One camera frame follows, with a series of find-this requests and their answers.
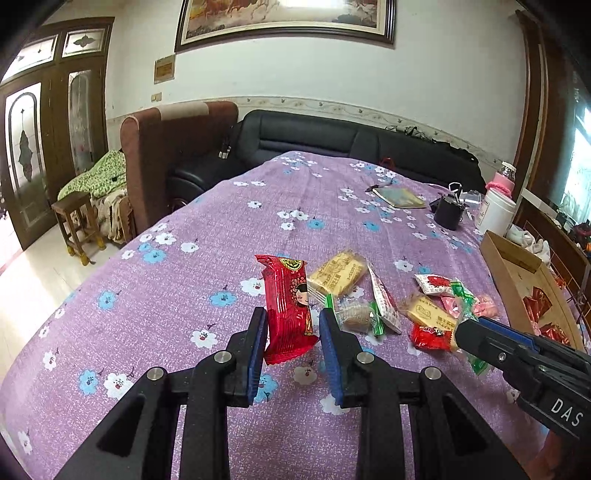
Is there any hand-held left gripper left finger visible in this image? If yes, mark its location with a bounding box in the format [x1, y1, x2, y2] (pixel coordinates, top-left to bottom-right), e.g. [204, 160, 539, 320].
[55, 307, 269, 480]

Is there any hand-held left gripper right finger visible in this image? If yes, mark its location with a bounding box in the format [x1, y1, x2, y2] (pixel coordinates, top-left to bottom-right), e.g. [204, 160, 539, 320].
[318, 307, 532, 480]

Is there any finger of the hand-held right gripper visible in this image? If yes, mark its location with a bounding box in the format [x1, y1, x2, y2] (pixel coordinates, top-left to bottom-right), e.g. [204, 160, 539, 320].
[479, 316, 591, 366]
[454, 318, 539, 376]

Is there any dark red foil packet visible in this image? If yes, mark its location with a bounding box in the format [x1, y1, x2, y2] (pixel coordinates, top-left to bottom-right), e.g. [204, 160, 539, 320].
[538, 322, 573, 347]
[523, 286, 554, 324]

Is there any clear green-edged cake packet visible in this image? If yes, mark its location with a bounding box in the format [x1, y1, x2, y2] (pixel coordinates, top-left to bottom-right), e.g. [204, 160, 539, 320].
[324, 293, 386, 337]

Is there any red cartoon-face snack packet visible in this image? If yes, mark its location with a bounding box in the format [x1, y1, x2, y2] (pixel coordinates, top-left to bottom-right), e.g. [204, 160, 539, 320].
[255, 254, 320, 366]

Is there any shallow cardboard box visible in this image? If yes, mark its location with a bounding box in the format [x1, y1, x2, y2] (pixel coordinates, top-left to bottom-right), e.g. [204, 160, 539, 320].
[479, 230, 586, 354]

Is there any long white red-print packet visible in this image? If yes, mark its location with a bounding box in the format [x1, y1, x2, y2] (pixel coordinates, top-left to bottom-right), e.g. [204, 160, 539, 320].
[367, 263, 403, 334]

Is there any thick yellow cracker packet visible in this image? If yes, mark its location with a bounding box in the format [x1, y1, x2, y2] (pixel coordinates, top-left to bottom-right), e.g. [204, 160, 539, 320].
[307, 249, 368, 298]

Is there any pink cartoon snack packet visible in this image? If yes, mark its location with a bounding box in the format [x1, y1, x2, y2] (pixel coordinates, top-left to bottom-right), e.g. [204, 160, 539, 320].
[441, 294, 500, 320]

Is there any pale green white packet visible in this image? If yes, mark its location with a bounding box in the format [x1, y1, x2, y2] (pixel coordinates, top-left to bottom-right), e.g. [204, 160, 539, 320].
[450, 279, 490, 374]

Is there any slim yellow cracker packet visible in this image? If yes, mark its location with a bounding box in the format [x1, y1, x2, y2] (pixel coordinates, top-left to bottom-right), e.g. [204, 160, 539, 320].
[399, 293, 455, 330]

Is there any small white red-label packet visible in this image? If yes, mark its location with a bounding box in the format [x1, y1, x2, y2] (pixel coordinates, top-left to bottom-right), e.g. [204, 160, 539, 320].
[413, 273, 455, 296]

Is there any white crumpled cloth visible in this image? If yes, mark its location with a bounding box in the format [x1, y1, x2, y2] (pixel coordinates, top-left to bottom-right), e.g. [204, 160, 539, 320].
[505, 226, 552, 266]

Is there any purple floral tablecloth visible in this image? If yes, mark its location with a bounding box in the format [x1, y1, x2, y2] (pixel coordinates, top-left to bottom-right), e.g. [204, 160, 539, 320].
[0, 150, 568, 480]

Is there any white plastic jar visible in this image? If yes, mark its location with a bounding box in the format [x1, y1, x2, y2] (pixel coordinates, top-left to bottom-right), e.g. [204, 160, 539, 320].
[475, 188, 518, 237]

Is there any pile of dark gadgets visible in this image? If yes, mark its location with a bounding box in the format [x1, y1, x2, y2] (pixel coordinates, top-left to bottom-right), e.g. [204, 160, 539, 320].
[554, 210, 591, 252]

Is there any black cylindrical container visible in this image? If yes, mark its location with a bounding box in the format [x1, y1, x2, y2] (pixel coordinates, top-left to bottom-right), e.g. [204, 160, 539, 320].
[434, 194, 464, 232]

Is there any bottle in pink sleeve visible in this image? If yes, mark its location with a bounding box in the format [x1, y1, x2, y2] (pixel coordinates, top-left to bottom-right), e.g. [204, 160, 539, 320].
[485, 162, 517, 197]

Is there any green notebook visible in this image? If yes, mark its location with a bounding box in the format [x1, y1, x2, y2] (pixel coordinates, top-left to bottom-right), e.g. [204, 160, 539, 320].
[372, 186, 428, 209]

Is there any black clothing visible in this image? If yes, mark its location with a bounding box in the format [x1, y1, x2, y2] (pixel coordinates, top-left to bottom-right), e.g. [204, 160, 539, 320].
[383, 122, 481, 162]

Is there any beige blanket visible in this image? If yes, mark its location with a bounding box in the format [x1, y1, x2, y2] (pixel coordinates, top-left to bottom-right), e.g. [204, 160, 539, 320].
[92, 187, 137, 243]

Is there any brown armchair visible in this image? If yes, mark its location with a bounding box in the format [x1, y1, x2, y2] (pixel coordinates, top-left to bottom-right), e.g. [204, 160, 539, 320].
[120, 100, 239, 243]

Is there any black leather sofa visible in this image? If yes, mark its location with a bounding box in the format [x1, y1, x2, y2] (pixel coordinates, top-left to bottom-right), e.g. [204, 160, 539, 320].
[167, 109, 488, 204]

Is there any green patterned cloth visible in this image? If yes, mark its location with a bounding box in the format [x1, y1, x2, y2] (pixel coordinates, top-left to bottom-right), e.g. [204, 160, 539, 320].
[58, 150, 127, 200]

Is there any wooden stool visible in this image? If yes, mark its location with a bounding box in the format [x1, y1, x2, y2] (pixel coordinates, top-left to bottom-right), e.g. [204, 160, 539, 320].
[51, 191, 106, 267]

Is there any wooden door with glass panels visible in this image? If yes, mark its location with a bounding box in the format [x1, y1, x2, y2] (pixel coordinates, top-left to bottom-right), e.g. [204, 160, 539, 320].
[0, 17, 115, 252]

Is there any wood framed wall mirror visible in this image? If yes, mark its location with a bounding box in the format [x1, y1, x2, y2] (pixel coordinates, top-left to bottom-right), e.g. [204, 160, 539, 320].
[512, 9, 591, 217]

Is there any golden wall plaque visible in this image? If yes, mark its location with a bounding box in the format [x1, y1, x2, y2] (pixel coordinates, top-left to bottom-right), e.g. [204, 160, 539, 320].
[154, 54, 177, 85]

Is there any framed wall picture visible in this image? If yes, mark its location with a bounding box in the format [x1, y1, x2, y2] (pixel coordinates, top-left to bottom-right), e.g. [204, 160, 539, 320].
[174, 0, 398, 53]

